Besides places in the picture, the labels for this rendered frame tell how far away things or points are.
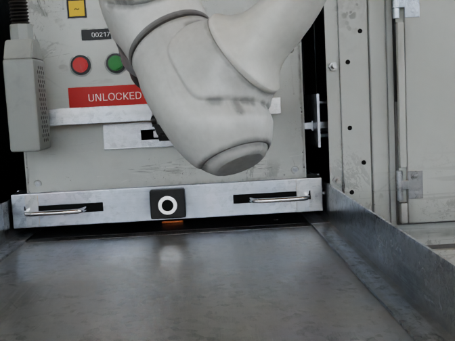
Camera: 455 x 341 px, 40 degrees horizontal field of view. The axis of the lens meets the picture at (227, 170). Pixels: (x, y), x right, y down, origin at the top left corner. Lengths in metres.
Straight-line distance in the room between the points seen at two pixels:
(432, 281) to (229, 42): 0.30
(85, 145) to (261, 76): 0.55
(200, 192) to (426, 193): 0.38
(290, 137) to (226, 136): 0.51
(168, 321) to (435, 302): 0.26
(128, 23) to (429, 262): 0.39
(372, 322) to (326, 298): 0.09
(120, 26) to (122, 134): 0.43
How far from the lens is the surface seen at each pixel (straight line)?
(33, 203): 1.14
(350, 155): 1.09
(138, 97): 1.10
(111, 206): 1.11
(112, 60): 1.10
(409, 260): 0.69
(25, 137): 1.03
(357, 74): 1.09
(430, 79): 1.10
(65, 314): 0.72
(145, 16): 0.68
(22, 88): 1.03
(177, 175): 1.11
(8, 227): 1.15
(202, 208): 1.10
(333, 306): 0.68
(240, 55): 0.62
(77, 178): 1.13
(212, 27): 0.63
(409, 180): 1.10
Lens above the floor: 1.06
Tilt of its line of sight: 6 degrees down
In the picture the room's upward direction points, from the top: 3 degrees counter-clockwise
